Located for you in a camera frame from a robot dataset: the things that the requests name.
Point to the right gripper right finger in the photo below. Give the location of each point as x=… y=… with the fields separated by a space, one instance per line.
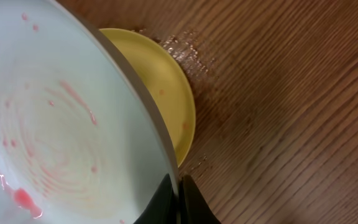
x=193 y=207

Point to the yellow green plate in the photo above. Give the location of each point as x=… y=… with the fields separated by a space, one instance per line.
x=166 y=82

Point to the light blue plate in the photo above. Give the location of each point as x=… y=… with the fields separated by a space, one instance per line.
x=81 y=139

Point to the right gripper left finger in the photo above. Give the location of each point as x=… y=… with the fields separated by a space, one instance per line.
x=162 y=208

